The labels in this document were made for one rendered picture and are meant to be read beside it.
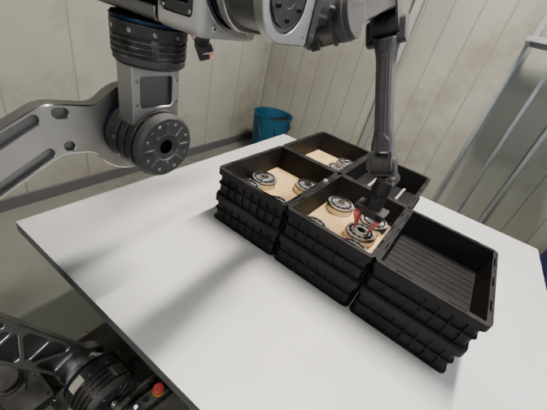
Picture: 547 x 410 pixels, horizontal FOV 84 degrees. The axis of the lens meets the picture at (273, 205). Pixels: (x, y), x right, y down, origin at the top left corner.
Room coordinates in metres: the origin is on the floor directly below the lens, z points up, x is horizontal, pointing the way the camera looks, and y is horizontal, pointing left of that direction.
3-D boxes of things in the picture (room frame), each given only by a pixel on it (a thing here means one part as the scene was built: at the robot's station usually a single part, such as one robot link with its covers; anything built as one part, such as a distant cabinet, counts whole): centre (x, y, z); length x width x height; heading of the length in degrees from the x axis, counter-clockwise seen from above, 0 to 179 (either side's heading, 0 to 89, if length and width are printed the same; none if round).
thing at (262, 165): (1.04, 0.00, 0.87); 0.40 x 0.30 x 0.11; 151
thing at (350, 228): (0.87, -0.32, 0.86); 0.10 x 0.10 x 0.01
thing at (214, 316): (1.02, -0.29, 0.35); 1.60 x 1.60 x 0.70; 63
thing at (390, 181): (0.88, -0.32, 1.04); 0.07 x 0.06 x 0.07; 152
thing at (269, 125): (3.18, 0.22, 0.27); 0.47 x 0.45 x 0.54; 63
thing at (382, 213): (0.87, -0.32, 0.98); 0.10 x 0.07 x 0.07; 61
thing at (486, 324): (0.75, -0.53, 0.92); 0.40 x 0.30 x 0.02; 151
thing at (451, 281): (0.75, -0.53, 0.87); 0.40 x 0.30 x 0.11; 151
